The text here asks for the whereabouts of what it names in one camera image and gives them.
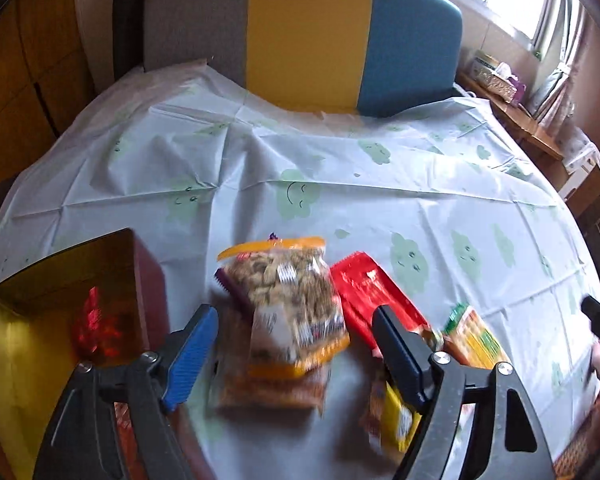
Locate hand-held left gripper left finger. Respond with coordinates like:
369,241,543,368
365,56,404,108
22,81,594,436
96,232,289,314
32,304,220,480

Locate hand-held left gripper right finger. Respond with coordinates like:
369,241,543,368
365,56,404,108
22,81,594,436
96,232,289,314
371,304,556,480

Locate yellow snack packet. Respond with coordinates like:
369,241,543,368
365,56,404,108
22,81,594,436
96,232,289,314
362,365,423,453

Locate large red snack packet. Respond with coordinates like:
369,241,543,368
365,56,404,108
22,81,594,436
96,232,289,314
329,252,438,356

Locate clear peanut bag orange trim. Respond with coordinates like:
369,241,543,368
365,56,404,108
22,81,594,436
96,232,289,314
216,236,351,378

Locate maroon box with gold interior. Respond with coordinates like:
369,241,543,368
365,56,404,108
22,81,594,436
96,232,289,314
0,227,170,480

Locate green and orange snack packet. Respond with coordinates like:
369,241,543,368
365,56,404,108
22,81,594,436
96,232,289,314
440,302,513,368

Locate red foil candy packet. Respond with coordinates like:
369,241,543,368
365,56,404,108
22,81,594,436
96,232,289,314
70,285,141,366

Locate wooden side table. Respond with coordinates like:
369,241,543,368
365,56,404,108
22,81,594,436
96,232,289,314
455,72,600,216

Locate pale cloud-print table cover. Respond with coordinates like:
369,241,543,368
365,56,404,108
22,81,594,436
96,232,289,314
0,57,600,480

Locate patterned curtain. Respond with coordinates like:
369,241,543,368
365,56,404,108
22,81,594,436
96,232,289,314
525,0,596,151

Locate woven tissue box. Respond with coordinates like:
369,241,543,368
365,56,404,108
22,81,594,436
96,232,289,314
480,62,523,106

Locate wooden wardrobe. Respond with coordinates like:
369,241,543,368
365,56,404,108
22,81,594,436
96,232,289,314
0,0,96,201

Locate black padded panel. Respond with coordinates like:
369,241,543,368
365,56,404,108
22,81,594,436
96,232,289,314
114,0,157,81

